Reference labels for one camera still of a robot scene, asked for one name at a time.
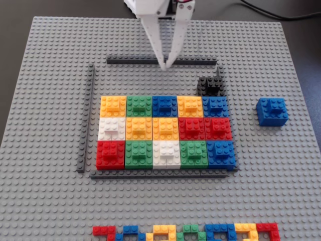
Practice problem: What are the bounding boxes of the red lego brick letter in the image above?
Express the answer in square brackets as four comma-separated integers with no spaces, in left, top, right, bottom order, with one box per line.
[92,225,117,241]
[255,222,280,241]

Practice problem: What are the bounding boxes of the black lego cube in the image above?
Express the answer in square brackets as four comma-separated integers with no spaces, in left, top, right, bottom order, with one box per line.
[196,76,227,97]

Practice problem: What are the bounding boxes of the black cable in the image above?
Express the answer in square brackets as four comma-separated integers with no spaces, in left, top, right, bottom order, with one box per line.
[240,0,321,20]

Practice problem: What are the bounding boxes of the blue lego cube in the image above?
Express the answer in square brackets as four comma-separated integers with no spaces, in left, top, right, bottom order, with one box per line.
[255,97,289,127]
[207,140,237,170]
[202,96,230,118]
[151,95,179,118]

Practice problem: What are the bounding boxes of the red lego cube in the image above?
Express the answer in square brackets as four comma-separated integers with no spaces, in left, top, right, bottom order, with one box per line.
[205,117,232,141]
[96,140,126,170]
[178,117,207,141]

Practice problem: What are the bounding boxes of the yellow lego cube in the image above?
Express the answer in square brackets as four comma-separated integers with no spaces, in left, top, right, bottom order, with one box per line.
[152,117,180,141]
[125,116,154,141]
[177,95,204,118]
[99,95,127,118]

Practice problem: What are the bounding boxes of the white lego cube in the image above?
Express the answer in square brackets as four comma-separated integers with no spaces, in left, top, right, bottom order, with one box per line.
[152,140,182,170]
[97,116,127,141]

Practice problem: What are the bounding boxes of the blue lego brick letter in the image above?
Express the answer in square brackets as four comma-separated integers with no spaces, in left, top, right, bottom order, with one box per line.
[115,225,146,241]
[205,223,237,241]

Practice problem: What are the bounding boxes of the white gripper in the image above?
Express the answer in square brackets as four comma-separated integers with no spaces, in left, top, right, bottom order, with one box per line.
[124,0,195,71]

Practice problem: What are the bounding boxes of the grey lego baseplate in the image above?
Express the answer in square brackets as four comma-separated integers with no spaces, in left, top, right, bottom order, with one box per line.
[0,16,321,241]

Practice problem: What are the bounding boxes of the yellow lego brick letter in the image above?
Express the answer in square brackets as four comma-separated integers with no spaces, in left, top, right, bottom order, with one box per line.
[234,222,259,241]
[145,224,177,241]

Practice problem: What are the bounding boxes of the green lego brick letter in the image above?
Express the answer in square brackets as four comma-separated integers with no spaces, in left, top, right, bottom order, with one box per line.
[176,223,207,241]

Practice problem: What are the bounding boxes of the green lego cube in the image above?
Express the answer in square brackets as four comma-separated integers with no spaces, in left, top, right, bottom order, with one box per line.
[126,95,153,118]
[179,140,209,170]
[124,140,154,170]

